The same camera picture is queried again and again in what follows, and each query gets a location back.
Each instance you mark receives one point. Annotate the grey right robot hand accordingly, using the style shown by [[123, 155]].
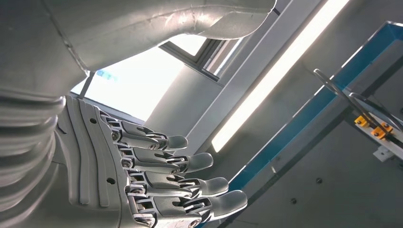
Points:
[[94, 157]]

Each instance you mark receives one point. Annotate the dark framed window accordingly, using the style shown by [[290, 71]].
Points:
[[135, 85]]

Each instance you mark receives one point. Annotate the blue overhead beam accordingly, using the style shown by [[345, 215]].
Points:
[[267, 159]]

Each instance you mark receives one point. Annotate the ceiling light strip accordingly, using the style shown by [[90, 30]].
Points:
[[277, 72]]

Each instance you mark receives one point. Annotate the white metal bracket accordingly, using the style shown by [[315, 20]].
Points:
[[382, 154]]

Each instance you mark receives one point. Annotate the white overhead rail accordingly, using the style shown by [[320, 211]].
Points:
[[396, 140]]

